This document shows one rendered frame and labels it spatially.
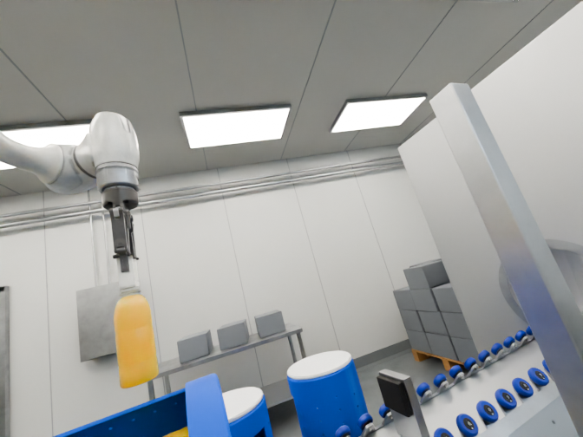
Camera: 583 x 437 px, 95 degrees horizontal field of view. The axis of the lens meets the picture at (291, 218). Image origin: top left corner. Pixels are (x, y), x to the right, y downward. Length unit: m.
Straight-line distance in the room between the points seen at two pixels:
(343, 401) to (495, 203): 0.85
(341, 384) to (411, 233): 4.11
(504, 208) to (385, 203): 4.35
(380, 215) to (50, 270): 4.77
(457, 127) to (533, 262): 0.30
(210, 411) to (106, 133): 0.64
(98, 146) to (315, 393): 1.03
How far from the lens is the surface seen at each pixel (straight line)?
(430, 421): 0.99
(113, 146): 0.78
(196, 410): 0.61
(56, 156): 0.87
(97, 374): 4.31
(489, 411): 0.93
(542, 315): 0.69
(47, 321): 4.51
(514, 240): 0.67
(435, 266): 3.63
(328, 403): 1.18
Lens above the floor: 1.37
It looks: 13 degrees up
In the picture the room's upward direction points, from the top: 15 degrees counter-clockwise
